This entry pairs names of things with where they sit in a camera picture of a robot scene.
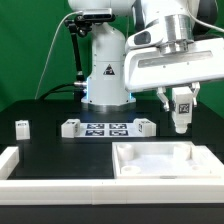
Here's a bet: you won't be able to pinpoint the white camera cable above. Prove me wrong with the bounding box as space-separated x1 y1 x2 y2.
34 10 84 100

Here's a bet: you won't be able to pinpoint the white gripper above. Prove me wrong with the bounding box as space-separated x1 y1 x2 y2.
124 38 224 112

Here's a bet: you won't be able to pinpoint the grey depth camera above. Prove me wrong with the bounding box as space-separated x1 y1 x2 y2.
82 8 112 20

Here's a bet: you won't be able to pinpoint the black base cables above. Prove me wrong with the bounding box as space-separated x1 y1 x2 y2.
39 81 88 101

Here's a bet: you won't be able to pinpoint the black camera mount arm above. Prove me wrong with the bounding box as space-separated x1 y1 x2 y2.
64 16 92 81

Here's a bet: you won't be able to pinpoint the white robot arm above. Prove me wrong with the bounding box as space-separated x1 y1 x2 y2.
68 0 224 113

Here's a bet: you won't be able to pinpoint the white square table top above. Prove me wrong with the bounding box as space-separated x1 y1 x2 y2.
112 142 224 179

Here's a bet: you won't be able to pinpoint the sheet of four fiducial tags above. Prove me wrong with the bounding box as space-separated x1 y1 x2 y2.
79 123 140 138

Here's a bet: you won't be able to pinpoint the white u-shaped fence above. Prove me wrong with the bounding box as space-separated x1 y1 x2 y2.
0 147 224 205

